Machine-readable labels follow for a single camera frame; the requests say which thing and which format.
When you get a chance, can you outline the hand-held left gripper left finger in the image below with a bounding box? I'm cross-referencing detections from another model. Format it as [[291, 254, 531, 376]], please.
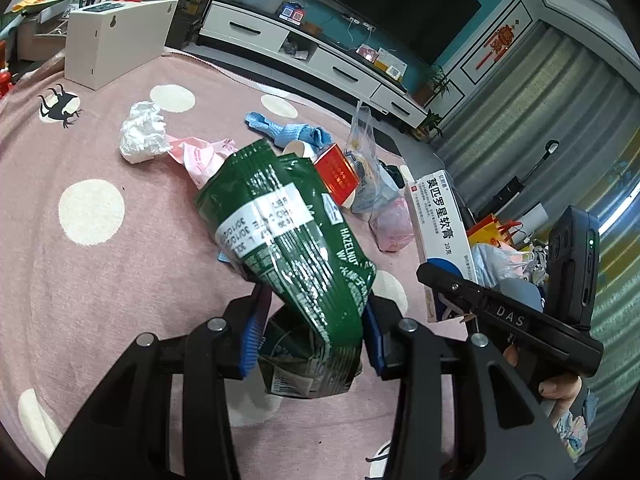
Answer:
[[45, 285, 273, 480]]

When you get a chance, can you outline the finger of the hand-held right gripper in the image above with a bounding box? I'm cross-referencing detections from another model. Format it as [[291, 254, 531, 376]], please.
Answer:
[[416, 262, 493, 318]]

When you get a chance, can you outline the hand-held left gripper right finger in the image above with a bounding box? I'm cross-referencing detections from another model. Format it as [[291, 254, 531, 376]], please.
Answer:
[[362, 295, 576, 480]]

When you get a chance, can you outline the white ointment box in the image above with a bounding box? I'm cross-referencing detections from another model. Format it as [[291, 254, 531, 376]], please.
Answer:
[[404, 171, 481, 323]]

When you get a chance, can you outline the green snack wrapper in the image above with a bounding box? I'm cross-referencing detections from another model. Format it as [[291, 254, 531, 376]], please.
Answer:
[[195, 139, 377, 400]]

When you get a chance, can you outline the clear plastic bag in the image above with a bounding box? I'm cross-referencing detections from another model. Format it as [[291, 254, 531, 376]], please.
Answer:
[[345, 100, 401, 213]]

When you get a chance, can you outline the striped white paper cup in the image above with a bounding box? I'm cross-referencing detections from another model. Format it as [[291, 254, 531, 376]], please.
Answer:
[[282, 140, 316, 161]]

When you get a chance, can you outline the person's right hand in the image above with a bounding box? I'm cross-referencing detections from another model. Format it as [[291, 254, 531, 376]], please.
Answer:
[[501, 342, 585, 403]]

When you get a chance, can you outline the light blue plastic bag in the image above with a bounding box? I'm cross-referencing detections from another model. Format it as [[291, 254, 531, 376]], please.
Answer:
[[472, 242, 537, 289]]

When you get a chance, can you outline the yellow gift bag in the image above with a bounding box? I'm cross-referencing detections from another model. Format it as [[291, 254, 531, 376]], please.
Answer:
[[467, 213, 523, 249]]

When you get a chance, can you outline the pink plastic bag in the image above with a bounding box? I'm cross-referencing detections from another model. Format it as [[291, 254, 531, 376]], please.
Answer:
[[369, 196, 416, 252]]

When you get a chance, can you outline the black upright vacuum cleaner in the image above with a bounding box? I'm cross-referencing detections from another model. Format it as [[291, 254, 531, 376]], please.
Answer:
[[492, 139, 562, 206]]

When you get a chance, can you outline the red cardboard box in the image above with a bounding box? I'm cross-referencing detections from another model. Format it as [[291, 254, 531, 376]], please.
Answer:
[[314, 144, 362, 206]]

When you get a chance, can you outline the small potted plant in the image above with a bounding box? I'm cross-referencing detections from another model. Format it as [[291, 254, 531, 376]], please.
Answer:
[[416, 110, 444, 142]]

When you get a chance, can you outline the pink plastic wrapper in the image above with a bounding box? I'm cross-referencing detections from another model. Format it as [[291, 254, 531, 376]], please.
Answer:
[[165, 135, 237, 188]]

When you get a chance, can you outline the grey striped curtain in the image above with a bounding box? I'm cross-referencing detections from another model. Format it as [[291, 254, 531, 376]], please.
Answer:
[[432, 20, 640, 461]]

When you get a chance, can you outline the tall potted plant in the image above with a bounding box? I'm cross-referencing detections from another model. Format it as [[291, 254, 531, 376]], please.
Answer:
[[412, 66, 452, 107]]

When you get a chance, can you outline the light blue cloth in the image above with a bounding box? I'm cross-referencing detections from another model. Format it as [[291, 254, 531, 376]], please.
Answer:
[[244, 111, 333, 148]]

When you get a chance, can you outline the crumpled white tissue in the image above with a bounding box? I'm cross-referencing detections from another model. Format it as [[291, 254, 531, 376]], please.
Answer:
[[119, 101, 172, 164]]

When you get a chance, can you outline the yellow box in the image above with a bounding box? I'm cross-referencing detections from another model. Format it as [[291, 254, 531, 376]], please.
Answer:
[[375, 47, 407, 79]]

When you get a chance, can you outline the white television cabinet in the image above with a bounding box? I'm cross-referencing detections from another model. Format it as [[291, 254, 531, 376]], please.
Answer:
[[199, 0, 428, 128]]

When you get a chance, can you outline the white storage box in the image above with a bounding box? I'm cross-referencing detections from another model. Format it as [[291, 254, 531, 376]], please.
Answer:
[[65, 0, 179, 92]]

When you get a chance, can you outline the red wall decoration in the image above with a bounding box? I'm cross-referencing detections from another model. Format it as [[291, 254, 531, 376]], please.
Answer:
[[481, 16, 522, 69]]

